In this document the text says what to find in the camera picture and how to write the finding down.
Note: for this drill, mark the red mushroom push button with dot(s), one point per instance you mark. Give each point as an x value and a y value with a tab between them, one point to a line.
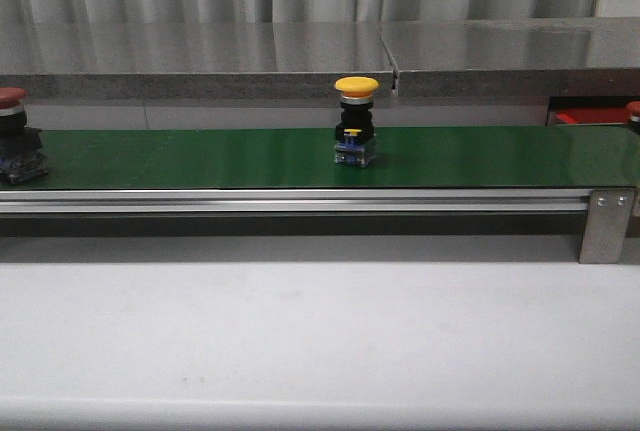
633	110

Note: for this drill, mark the right steel counter top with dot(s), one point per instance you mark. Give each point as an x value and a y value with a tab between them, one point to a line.
541	57

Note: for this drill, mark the yellow push button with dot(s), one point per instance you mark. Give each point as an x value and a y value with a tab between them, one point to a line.
355	136

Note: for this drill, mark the red plastic bin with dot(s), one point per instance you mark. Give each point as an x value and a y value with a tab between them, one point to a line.
592	116

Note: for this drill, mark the steel conveyor support bracket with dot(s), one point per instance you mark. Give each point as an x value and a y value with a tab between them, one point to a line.
608	216

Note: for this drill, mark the aluminium conveyor side rail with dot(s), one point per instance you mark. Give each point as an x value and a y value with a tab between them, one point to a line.
292	200

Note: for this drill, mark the green conveyor belt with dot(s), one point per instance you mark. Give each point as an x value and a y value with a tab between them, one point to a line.
406	157

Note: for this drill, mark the left steel counter top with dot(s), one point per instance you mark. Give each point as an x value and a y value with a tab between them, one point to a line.
190	61

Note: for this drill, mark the red push button top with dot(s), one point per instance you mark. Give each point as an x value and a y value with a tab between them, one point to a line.
22	156

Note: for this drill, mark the steel counter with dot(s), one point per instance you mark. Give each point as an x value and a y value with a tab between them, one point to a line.
190	61
541	57

